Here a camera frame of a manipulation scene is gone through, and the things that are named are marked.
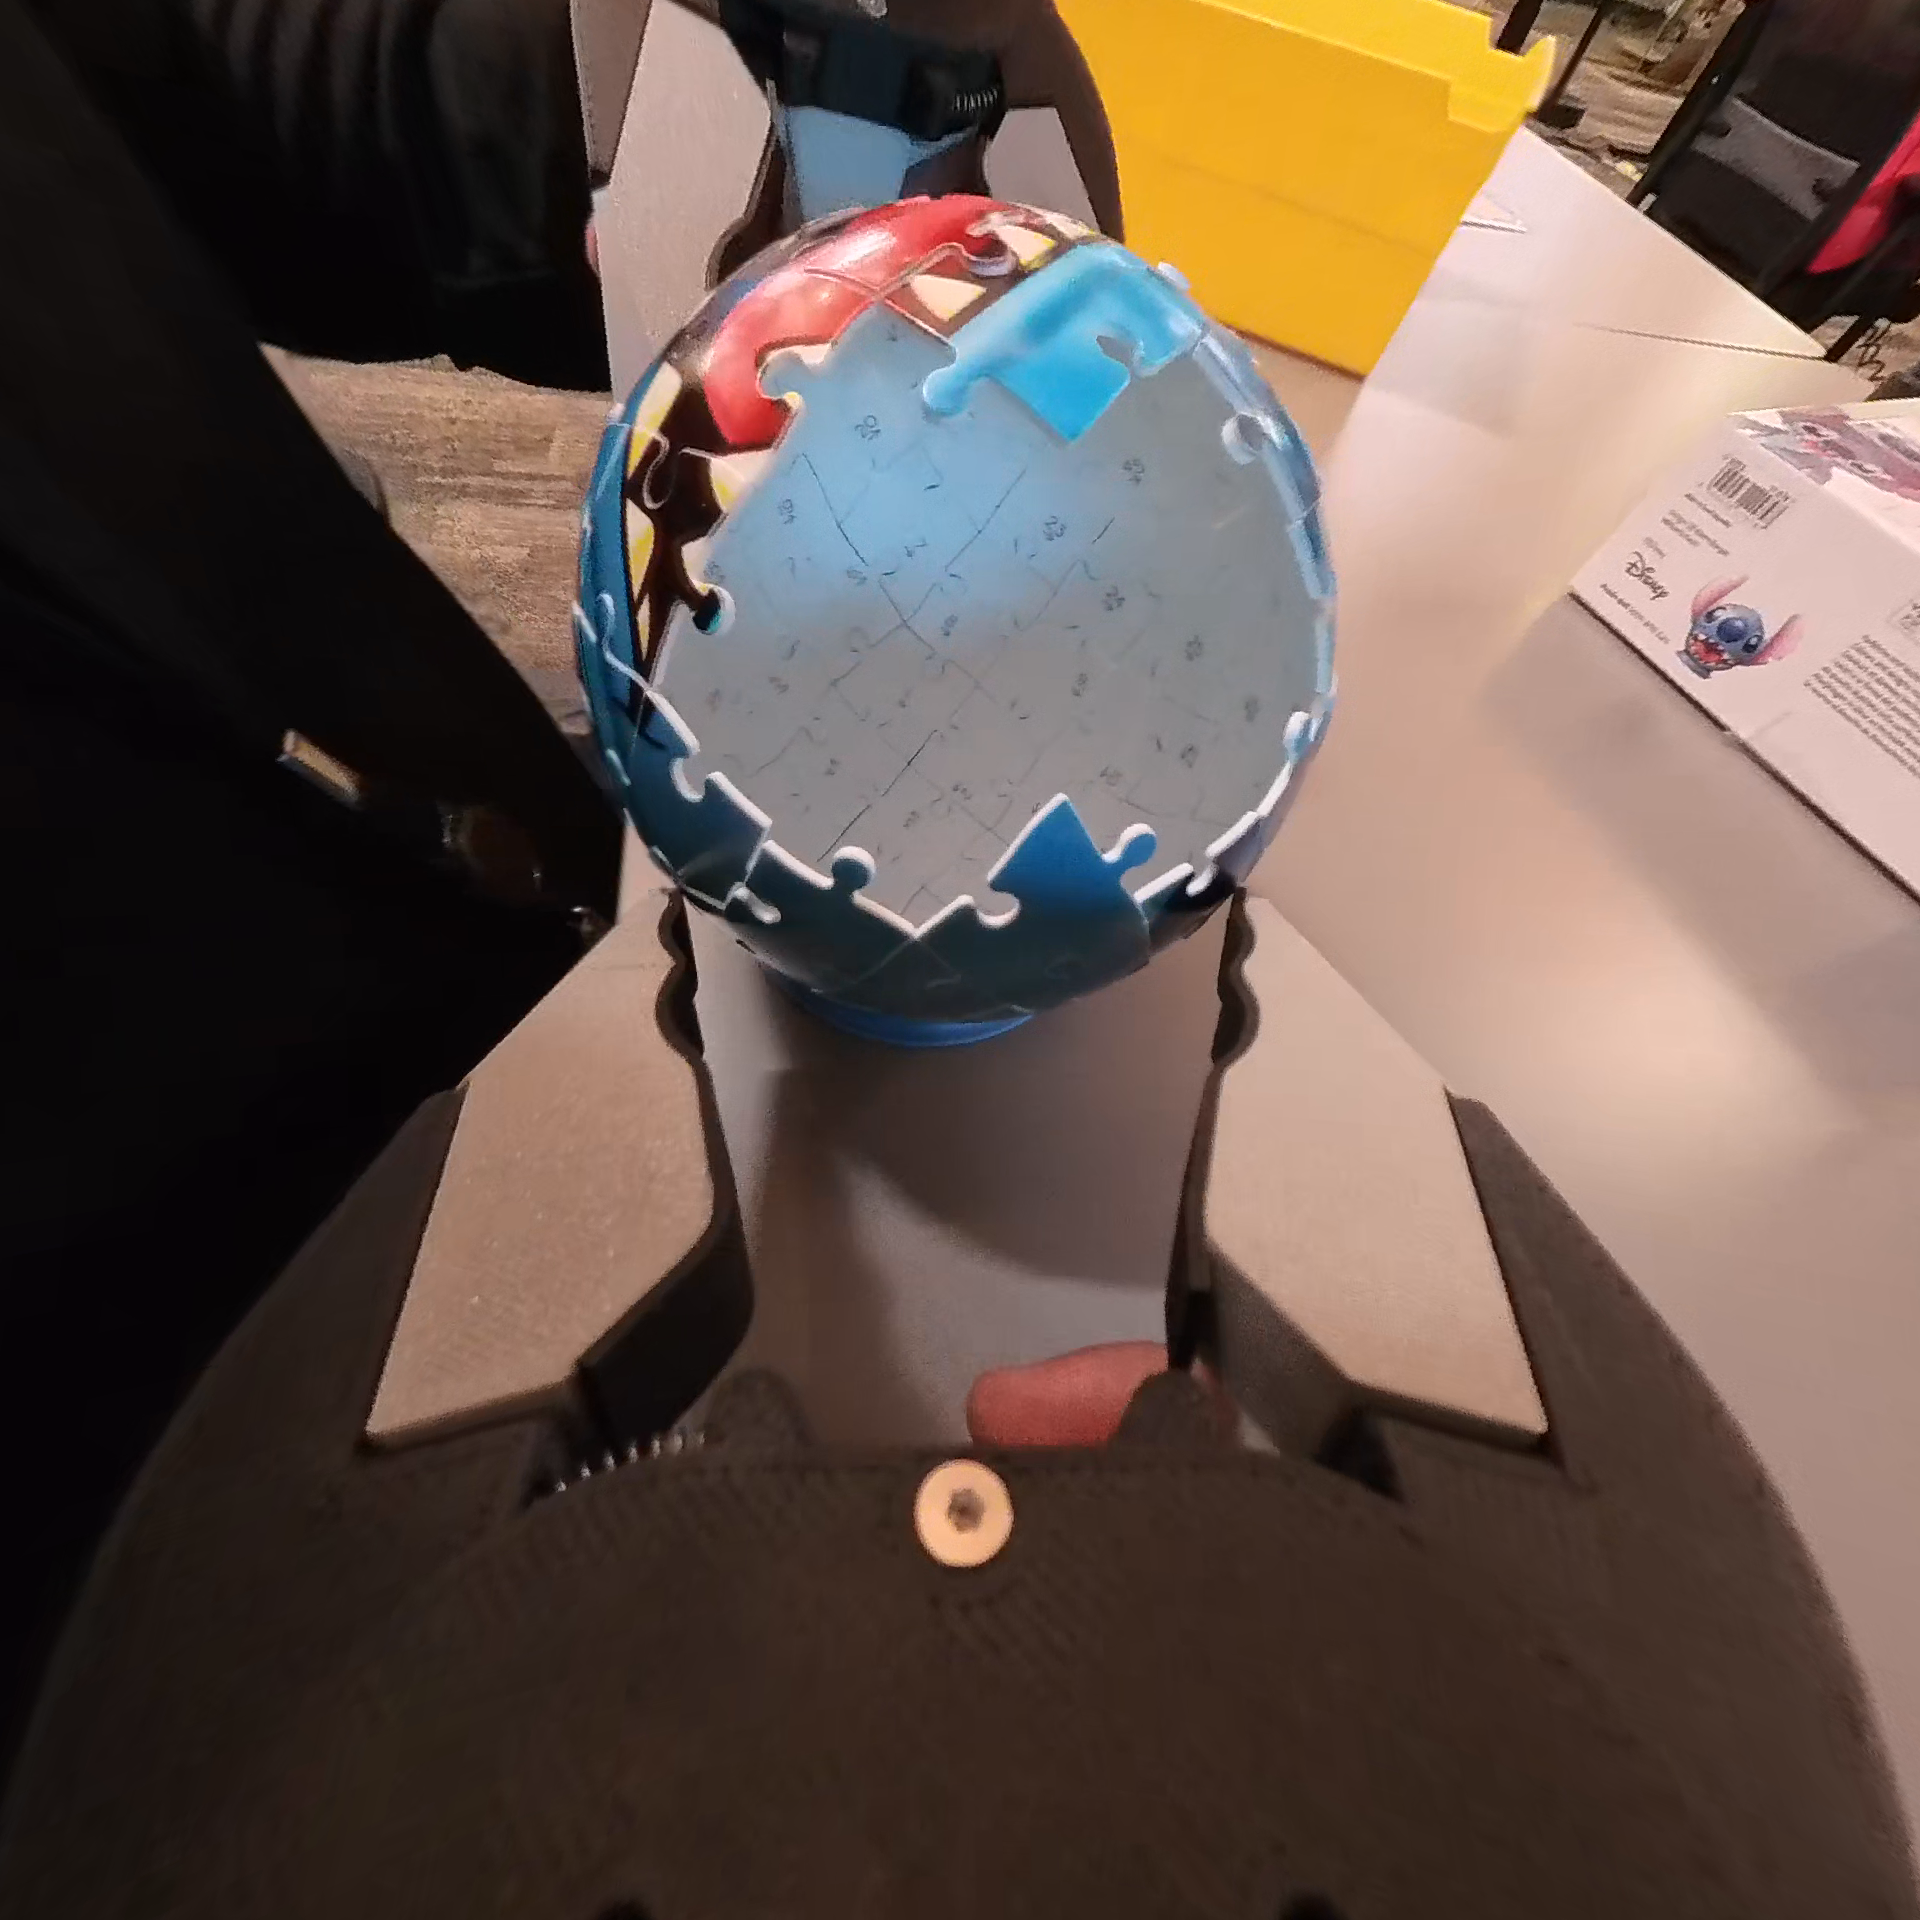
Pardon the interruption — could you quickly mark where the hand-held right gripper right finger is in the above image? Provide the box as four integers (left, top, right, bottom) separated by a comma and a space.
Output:
1168, 884, 1551, 1465

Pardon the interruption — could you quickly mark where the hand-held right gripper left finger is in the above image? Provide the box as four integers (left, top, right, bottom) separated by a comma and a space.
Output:
364, 892, 755, 1449

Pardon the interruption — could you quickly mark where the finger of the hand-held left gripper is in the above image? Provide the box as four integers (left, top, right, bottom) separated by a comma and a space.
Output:
569, 0, 797, 401
1001, 0, 1127, 250

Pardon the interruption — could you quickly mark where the light blue puzzle piece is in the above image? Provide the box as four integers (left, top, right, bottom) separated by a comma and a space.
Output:
922, 246, 1203, 443

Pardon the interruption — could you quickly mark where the yellow plastic bin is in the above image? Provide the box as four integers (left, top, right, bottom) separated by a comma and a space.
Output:
1055, 0, 1559, 143
1107, 119, 1490, 380

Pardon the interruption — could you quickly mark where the blue ball stand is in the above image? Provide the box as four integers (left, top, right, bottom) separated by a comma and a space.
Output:
757, 977, 1039, 1047

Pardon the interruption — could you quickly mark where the blue puzzle ball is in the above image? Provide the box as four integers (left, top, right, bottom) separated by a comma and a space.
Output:
575, 195, 1339, 1010

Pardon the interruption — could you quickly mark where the person's left forearm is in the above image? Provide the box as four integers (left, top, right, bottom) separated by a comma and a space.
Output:
257, 0, 617, 396

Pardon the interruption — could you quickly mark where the white and blue puzzle box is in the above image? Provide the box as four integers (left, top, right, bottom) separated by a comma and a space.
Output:
1572, 403, 1920, 903

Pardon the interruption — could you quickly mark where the person's right hand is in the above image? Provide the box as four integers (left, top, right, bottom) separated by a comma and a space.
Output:
968, 1341, 1209, 1449

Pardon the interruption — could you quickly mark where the black office chair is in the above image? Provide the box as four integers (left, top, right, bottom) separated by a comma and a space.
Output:
1628, 0, 1920, 354

